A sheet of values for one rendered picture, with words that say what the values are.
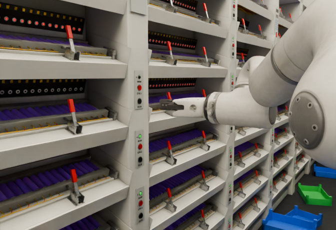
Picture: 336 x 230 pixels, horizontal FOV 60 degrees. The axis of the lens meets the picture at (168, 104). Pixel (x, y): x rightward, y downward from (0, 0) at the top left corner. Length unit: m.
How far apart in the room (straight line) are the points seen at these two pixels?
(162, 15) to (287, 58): 0.65
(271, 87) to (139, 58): 0.51
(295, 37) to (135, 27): 0.59
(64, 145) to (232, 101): 0.43
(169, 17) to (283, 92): 0.65
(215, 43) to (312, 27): 1.13
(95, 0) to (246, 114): 0.50
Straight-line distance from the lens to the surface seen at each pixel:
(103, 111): 0.92
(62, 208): 0.84
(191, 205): 1.32
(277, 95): 0.55
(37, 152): 0.75
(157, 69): 1.01
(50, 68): 0.74
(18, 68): 0.71
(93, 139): 0.83
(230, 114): 0.72
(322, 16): 0.41
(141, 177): 1.00
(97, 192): 0.91
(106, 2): 0.88
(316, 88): 0.28
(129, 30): 0.91
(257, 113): 0.69
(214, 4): 1.56
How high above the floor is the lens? 1.09
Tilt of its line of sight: 6 degrees down
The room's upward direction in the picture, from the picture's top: straight up
